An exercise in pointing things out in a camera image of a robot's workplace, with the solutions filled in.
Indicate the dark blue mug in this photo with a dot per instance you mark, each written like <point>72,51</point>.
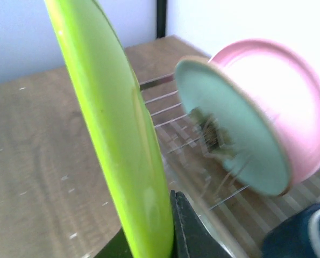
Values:
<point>297,236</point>

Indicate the pink plate with woven pattern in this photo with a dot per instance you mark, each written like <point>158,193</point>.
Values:
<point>287,88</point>

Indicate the lime green small plate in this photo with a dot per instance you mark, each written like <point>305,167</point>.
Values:
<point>119,124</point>

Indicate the metal wire dish rack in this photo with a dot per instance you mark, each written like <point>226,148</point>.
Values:
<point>234,214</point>

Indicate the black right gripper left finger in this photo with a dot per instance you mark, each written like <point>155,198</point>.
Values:
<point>117,247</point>

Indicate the left black frame post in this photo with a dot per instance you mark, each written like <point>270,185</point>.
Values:
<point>161,18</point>

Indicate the mint green flower plate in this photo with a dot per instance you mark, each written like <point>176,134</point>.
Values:
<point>248,145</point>

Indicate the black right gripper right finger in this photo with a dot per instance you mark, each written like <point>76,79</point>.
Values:
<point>191,238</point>

